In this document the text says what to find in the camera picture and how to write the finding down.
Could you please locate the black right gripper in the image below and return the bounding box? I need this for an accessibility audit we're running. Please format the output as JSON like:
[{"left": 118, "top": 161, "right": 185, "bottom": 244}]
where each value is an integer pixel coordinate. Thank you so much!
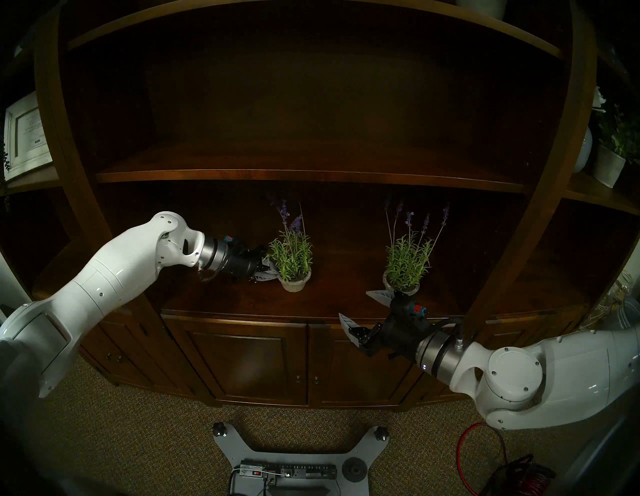
[{"left": 338, "top": 288, "right": 442, "bottom": 362}]

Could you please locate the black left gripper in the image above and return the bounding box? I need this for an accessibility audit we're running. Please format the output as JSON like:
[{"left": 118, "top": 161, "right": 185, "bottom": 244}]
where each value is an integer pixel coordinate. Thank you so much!
[{"left": 222, "top": 236, "right": 281, "bottom": 286}]

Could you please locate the fake lavender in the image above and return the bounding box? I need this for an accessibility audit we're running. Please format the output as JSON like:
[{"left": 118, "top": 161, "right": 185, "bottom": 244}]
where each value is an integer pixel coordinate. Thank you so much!
[
  {"left": 267, "top": 200, "right": 314, "bottom": 294},
  {"left": 382, "top": 201, "right": 450, "bottom": 296}
]

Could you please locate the green plant in white pot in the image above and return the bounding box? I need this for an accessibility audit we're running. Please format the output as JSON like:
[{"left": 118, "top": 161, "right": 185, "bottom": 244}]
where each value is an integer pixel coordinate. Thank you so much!
[{"left": 592, "top": 102, "right": 640, "bottom": 189}]

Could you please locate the dark wooden bookcase cabinet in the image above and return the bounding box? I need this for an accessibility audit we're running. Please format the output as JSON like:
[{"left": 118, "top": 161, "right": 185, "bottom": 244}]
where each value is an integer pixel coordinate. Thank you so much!
[{"left": 0, "top": 0, "right": 640, "bottom": 413}]

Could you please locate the small white ceramic vase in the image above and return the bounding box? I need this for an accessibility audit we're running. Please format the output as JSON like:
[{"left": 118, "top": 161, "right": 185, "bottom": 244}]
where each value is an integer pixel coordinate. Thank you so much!
[{"left": 572, "top": 127, "right": 594, "bottom": 173}]

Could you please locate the white framed certificate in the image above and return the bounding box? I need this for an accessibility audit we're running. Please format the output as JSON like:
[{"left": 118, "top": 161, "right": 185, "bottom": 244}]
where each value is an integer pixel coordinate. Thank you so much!
[{"left": 4, "top": 91, "right": 53, "bottom": 182}]

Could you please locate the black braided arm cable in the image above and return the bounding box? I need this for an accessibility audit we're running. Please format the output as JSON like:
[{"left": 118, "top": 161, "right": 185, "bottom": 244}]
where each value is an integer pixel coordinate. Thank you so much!
[
  {"left": 197, "top": 262, "right": 231, "bottom": 284},
  {"left": 439, "top": 316, "right": 468, "bottom": 346}
]

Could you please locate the power strip with red switch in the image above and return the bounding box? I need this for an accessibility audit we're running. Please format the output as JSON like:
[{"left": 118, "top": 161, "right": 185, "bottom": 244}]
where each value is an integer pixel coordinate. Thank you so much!
[{"left": 239, "top": 462, "right": 338, "bottom": 481}]

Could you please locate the red extension cable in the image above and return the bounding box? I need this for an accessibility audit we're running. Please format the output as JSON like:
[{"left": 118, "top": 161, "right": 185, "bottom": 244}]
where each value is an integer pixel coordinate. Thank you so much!
[{"left": 457, "top": 422, "right": 508, "bottom": 496}]

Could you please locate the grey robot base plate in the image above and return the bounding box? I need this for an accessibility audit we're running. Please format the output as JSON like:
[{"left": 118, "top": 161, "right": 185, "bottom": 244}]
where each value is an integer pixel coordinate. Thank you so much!
[{"left": 212, "top": 422, "right": 391, "bottom": 496}]

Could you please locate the black cable reel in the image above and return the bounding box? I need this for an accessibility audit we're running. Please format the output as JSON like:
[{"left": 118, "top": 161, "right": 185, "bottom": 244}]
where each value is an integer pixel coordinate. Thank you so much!
[{"left": 480, "top": 454, "right": 558, "bottom": 496}]

